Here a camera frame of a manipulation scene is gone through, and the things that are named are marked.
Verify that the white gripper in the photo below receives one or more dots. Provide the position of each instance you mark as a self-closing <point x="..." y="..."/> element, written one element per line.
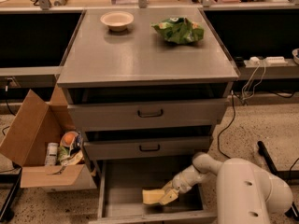
<point x="181" y="182"/>

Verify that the yellow sponge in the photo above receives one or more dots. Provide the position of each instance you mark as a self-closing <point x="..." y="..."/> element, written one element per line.
<point x="152" y="196"/>

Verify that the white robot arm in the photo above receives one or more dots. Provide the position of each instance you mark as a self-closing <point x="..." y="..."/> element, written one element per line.
<point x="246" y="193"/>

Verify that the grey middle drawer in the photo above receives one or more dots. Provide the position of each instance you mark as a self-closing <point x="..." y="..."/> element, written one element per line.
<point x="141" y="148"/>

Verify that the grey drawer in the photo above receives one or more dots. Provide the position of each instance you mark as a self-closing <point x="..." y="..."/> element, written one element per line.
<point x="145" y="115"/>
<point x="141" y="148"/>
<point x="121" y="186"/>

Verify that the grey bottom drawer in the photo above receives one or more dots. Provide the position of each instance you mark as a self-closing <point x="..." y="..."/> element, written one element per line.
<point x="121" y="186"/>

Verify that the grey top drawer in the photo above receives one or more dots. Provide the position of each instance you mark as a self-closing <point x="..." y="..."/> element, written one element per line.
<point x="145" y="115"/>

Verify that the grey drawer cabinet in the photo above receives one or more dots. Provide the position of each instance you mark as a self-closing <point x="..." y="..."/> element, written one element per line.
<point x="139" y="66"/>

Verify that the snack packages in box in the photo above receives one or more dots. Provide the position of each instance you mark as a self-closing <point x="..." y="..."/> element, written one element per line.
<point x="69" y="150"/>

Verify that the black metal floor bar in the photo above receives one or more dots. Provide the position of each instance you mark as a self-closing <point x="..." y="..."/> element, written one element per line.
<point x="290" y="175"/>

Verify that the white can in box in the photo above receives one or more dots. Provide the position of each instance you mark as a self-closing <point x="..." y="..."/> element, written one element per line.
<point x="52" y="152"/>

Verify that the brown cardboard box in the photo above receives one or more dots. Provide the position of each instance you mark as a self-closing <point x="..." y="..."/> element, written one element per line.
<point x="37" y="124"/>

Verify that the white power strip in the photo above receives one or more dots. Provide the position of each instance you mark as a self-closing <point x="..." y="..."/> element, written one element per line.
<point x="268" y="61"/>

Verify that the green chip bag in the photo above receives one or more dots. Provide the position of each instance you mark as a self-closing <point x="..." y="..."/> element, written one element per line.
<point x="179" y="30"/>

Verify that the black left floor bar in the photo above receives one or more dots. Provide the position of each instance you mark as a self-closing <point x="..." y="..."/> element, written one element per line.
<point x="10" y="183"/>

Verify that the white bowl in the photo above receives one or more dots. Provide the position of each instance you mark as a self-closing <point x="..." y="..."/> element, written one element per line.
<point x="117" y="21"/>

